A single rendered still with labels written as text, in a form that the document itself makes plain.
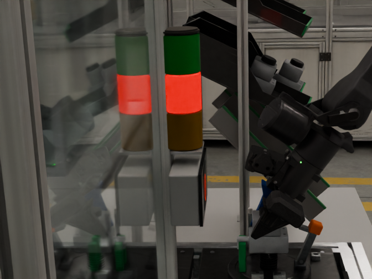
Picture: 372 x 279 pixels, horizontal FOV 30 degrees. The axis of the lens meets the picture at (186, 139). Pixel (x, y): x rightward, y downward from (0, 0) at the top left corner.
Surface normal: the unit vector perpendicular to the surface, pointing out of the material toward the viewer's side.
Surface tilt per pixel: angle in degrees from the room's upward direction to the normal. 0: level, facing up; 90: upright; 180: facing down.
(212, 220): 0
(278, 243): 90
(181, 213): 90
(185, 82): 90
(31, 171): 90
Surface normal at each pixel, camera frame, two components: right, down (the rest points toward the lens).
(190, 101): 0.40, 0.24
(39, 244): 1.00, -0.01
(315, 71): -0.14, 0.28
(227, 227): -0.04, -0.96
